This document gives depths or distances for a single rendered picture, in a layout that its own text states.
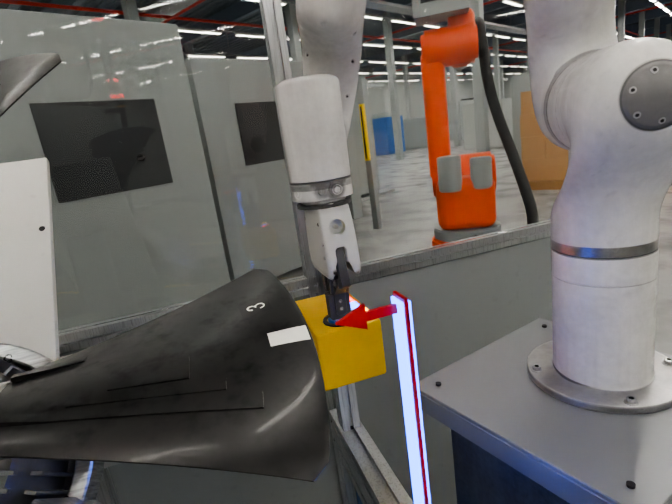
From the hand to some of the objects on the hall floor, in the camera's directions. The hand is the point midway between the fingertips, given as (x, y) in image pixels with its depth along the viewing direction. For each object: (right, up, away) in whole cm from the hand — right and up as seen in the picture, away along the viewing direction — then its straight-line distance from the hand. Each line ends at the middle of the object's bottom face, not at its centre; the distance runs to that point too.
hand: (338, 304), depth 66 cm
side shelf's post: (-39, -109, +43) cm, 123 cm away
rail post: (+13, -104, +35) cm, 110 cm away
